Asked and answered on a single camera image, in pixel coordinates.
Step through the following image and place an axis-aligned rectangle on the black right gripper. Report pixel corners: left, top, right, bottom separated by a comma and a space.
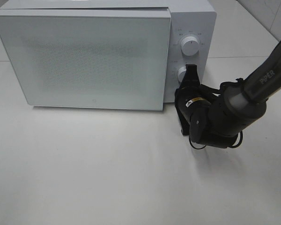
175, 64, 213, 119

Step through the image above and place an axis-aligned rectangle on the white microwave knob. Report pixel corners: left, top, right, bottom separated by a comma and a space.
180, 35, 200, 56
177, 66, 186, 83

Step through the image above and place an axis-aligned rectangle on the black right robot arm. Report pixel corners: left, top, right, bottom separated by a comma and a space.
174, 40, 281, 149

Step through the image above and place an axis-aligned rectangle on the white microwave oven body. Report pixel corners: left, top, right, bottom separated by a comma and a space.
0, 0, 217, 104

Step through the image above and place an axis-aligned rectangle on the black wrist camera with heatsink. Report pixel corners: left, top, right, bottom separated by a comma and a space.
176, 108, 190, 136

